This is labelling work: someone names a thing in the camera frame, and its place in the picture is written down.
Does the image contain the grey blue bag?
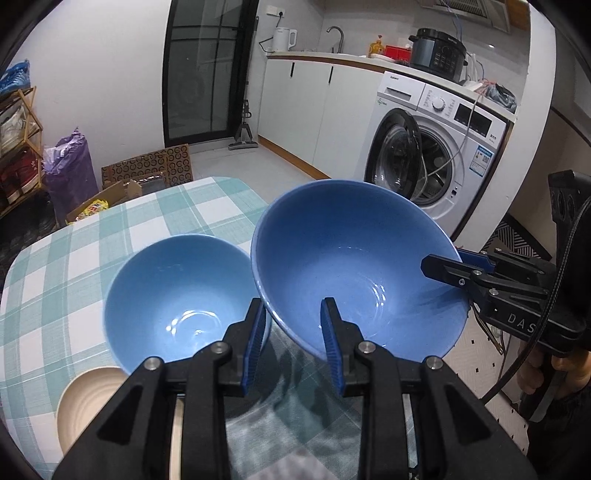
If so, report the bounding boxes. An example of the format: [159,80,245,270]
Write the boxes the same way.
[487,83,518,114]

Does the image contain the large blue bowl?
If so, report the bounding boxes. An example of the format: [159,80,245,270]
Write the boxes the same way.
[250,180,469,363]

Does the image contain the black framed glass door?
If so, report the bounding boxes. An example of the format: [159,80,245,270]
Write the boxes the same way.
[164,0,259,145]

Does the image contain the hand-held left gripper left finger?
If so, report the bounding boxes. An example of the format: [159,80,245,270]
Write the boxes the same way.
[52,298,269,480]

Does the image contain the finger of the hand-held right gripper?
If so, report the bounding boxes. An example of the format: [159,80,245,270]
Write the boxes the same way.
[421,254,485,291]
[457,248,498,275]

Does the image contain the large cream plate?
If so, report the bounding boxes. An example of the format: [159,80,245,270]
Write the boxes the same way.
[56,367,185,480]

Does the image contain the colourful snack packets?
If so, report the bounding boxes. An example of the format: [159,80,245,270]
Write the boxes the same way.
[76,199,110,221]

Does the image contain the wooden shoe rack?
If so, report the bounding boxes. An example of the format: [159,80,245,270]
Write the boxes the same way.
[0,85,47,204]

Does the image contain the purple bag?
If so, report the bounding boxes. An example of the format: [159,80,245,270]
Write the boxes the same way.
[42,130,100,227]

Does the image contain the teal checked tablecloth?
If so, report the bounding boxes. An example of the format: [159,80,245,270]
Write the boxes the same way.
[0,175,419,480]

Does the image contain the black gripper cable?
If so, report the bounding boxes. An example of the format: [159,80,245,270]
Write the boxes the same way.
[480,194,591,403]

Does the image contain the stick vacuum cleaner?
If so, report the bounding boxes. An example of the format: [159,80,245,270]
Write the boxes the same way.
[228,9,259,152]

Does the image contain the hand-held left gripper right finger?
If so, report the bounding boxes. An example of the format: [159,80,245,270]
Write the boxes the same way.
[320,296,539,480]

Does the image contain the rows of racked shoes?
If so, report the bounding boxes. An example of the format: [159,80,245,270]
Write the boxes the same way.
[0,60,47,217]

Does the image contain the white kitchen base cabinet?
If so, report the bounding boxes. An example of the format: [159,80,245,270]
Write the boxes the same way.
[256,51,386,181]

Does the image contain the white electric kettle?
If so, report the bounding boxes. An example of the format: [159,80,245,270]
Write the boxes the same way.
[272,27,297,52]

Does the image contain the white washing machine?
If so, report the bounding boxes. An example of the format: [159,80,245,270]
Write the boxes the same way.
[364,69,517,236]

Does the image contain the person's right hand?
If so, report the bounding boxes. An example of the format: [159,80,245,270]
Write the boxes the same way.
[516,344,591,402]

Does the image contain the black pressure cooker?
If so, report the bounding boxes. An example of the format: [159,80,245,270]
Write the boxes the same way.
[409,28,469,85]

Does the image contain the range hood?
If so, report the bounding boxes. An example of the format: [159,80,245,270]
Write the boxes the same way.
[420,0,511,33]

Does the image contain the open cardboard box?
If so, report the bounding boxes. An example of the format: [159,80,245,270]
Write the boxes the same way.
[66,179,144,225]

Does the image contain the shiny foil packet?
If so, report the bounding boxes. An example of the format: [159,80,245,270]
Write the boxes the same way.
[139,173,166,195]

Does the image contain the ring patterned cardboard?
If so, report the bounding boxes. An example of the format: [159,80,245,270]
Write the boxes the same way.
[102,144,194,190]

